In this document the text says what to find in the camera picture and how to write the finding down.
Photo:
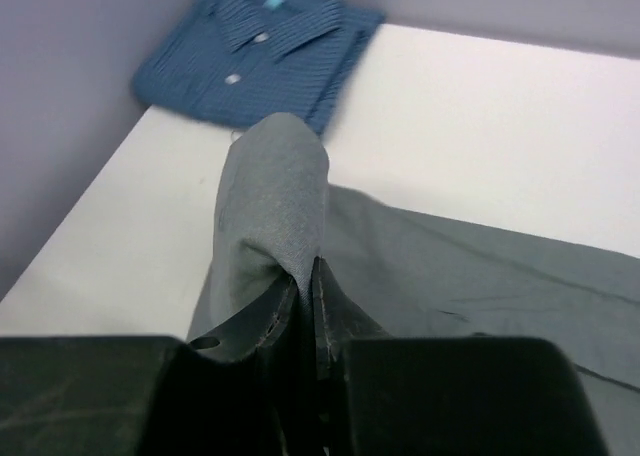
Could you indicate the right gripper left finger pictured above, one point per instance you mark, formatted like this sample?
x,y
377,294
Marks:
x,y
257,351

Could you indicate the grey long sleeve shirt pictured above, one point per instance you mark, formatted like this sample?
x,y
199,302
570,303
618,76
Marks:
x,y
418,274

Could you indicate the folded blue checked shirt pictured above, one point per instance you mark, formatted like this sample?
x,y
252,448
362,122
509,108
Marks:
x,y
234,62

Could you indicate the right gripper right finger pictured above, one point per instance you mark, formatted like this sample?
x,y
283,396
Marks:
x,y
337,319

